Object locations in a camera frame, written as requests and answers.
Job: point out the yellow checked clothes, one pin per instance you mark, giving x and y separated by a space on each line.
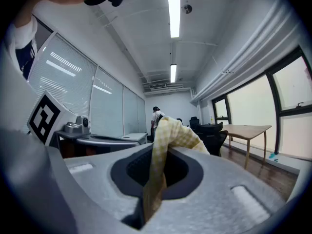
170 135

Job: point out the black framed window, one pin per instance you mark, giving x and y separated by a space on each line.
253 111

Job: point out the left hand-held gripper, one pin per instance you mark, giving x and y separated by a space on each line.
45 117

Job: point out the small teal object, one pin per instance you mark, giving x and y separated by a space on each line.
273 156

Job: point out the ceiling air vent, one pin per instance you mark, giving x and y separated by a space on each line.
158 86

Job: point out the black office chair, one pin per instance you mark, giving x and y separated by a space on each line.
194 121

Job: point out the long ceiling light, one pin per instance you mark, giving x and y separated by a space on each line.
174 8
173 72

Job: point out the black swivel chair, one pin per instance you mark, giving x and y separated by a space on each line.
212 139

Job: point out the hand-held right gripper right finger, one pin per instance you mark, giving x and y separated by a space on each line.
219 191

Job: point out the white wall pipes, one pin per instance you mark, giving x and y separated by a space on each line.
243 67

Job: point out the light wooden table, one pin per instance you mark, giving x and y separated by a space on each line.
246 130

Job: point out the person's navy white shirt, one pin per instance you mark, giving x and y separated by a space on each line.
24 40

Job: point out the white table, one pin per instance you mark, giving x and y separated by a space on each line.
134 138

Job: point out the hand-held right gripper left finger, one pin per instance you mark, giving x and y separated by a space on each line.
97 179

